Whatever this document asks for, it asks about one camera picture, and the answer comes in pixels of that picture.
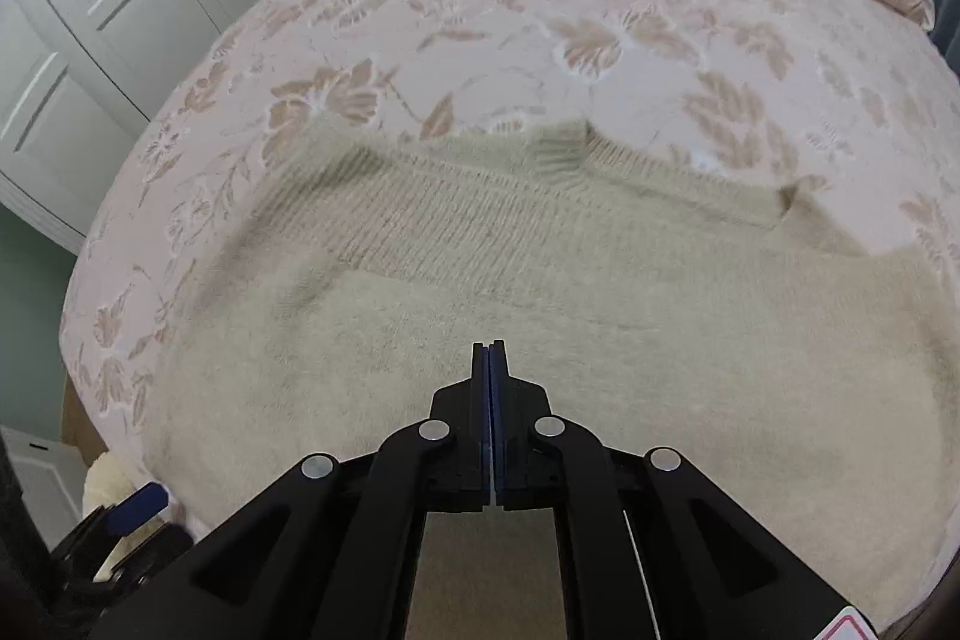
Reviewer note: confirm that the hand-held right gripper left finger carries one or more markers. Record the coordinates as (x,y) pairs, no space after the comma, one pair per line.
(360,520)

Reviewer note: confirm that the cream fluffy object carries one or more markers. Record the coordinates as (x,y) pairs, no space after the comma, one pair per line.
(101,479)

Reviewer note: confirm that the white box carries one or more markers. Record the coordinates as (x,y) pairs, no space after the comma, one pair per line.
(41,475)

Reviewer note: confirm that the beige sweater with black hearts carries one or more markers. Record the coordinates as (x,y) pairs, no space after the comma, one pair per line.
(600,325)

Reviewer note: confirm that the bed with floral sheet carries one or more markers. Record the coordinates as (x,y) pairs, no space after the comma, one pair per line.
(525,10)

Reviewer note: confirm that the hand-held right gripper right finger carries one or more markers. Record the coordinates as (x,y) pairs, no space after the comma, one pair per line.
(637,520)

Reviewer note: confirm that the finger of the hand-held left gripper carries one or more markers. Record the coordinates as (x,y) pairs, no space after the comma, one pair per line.
(139,506)

